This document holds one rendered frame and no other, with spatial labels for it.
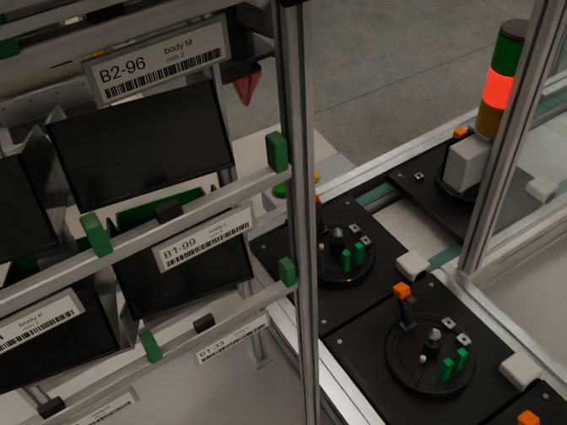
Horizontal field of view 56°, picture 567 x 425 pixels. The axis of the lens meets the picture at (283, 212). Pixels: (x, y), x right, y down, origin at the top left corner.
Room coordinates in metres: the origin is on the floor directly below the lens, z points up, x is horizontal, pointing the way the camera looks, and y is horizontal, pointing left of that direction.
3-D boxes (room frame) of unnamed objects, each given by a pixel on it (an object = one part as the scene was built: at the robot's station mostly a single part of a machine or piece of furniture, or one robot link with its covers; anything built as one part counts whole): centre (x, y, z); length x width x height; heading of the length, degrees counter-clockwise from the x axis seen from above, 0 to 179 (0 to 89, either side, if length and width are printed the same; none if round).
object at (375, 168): (0.88, -0.26, 0.91); 0.89 x 0.06 x 0.11; 119
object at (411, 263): (0.61, -0.09, 1.01); 0.24 x 0.24 x 0.13; 29
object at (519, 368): (0.40, -0.21, 1.01); 0.24 x 0.24 x 0.13; 29
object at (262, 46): (0.76, 0.05, 1.34); 0.10 x 0.07 x 0.07; 118
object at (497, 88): (0.60, -0.31, 1.33); 0.05 x 0.05 x 0.05
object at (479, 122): (0.60, -0.31, 1.28); 0.05 x 0.05 x 0.05
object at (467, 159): (0.60, -0.31, 1.29); 0.12 x 0.05 x 0.25; 119
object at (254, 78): (0.76, 0.06, 1.27); 0.07 x 0.07 x 0.09; 28
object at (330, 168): (0.84, -0.06, 0.93); 0.21 x 0.07 x 0.06; 119
